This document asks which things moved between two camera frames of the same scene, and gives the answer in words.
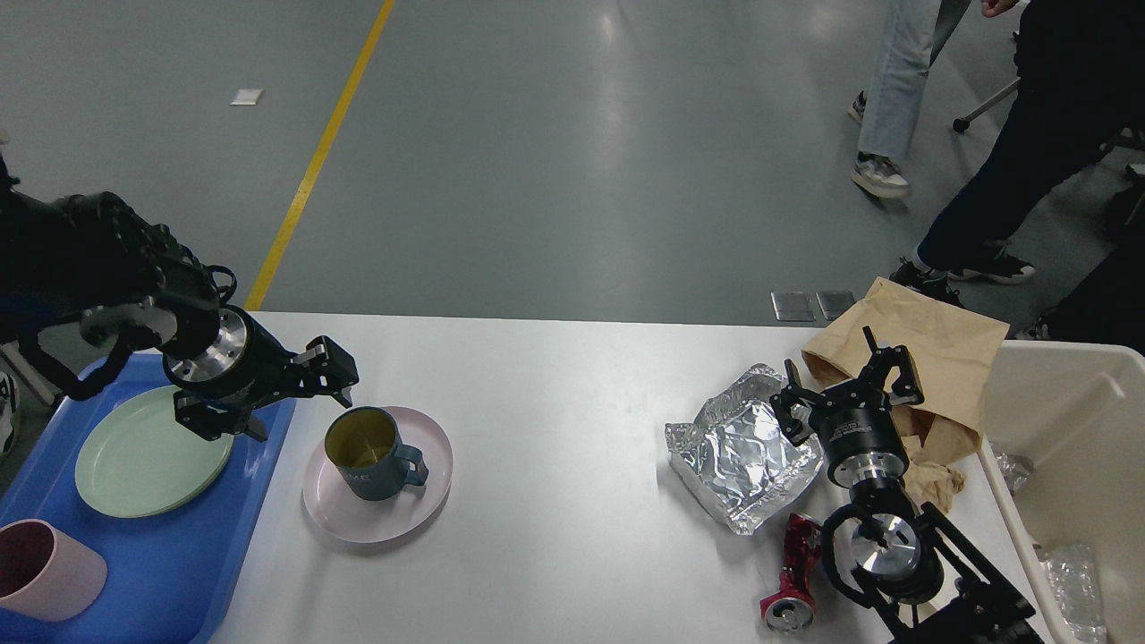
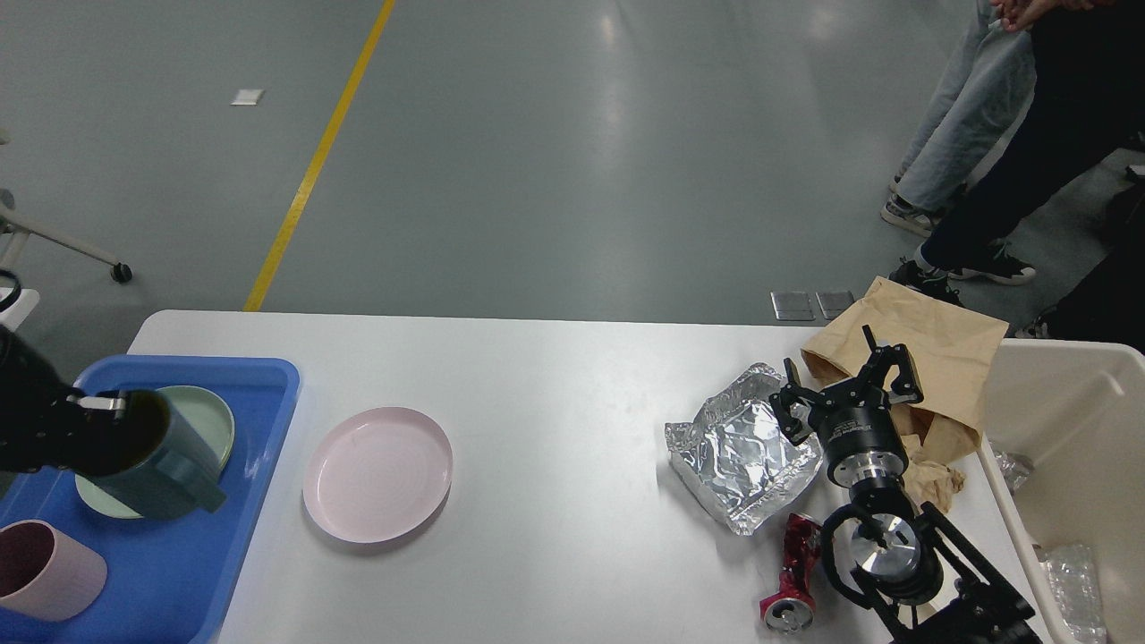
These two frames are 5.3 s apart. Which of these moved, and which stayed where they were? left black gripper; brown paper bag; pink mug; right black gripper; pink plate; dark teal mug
Moved: dark teal mug; left black gripper
Stayed: brown paper bag; right black gripper; pink plate; pink mug
